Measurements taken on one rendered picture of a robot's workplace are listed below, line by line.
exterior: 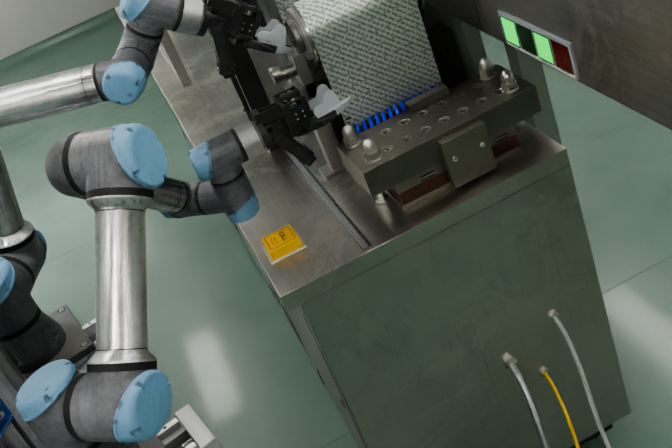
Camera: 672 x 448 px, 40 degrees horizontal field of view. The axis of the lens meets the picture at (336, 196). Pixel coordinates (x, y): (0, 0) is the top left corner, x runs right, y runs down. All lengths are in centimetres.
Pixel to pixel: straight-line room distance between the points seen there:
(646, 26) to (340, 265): 76
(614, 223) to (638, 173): 29
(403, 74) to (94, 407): 94
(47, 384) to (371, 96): 88
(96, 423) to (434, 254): 75
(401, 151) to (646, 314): 123
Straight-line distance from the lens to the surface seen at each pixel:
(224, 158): 188
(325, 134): 206
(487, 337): 206
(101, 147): 160
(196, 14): 184
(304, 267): 184
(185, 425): 184
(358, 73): 195
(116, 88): 174
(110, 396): 156
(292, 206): 205
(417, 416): 210
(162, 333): 351
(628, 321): 283
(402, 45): 197
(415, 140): 185
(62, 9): 750
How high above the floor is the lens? 192
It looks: 30 degrees down
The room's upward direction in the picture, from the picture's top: 22 degrees counter-clockwise
